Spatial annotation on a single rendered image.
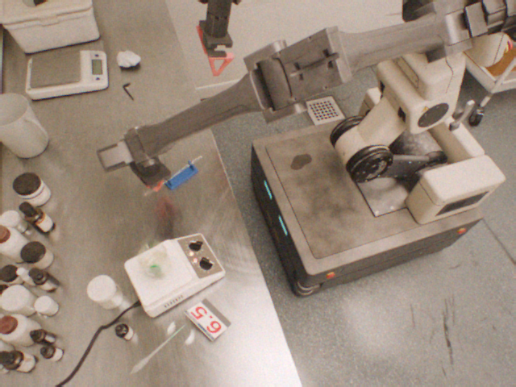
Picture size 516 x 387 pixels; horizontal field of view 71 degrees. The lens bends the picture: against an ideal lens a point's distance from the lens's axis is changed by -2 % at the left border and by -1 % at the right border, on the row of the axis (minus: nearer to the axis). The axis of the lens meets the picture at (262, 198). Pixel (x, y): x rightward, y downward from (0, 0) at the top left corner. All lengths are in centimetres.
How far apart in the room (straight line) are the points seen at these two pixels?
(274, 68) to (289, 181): 102
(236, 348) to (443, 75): 89
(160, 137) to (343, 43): 39
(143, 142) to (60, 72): 71
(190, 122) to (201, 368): 53
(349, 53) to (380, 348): 140
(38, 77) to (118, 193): 54
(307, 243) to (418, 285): 68
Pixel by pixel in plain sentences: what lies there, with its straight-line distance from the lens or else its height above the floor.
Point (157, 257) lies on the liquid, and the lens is 85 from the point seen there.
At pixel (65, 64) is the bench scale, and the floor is 80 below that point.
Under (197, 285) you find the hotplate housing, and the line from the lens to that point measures 88.
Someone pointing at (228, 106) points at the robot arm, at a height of 120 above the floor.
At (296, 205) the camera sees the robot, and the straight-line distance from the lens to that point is 148.
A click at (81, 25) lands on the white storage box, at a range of 159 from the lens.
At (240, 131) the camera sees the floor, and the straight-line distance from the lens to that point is 219.
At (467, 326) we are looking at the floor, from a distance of 194.
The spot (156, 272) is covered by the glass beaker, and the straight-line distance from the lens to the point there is 82.
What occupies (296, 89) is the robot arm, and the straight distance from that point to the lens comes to 54.
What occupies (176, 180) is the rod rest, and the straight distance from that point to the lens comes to 107.
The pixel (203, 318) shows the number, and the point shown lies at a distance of 89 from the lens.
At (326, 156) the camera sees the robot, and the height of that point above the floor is 37.
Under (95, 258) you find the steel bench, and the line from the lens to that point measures 103.
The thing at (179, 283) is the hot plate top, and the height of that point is 84.
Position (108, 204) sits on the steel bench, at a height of 75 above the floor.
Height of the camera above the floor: 163
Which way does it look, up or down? 58 degrees down
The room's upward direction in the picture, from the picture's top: 5 degrees clockwise
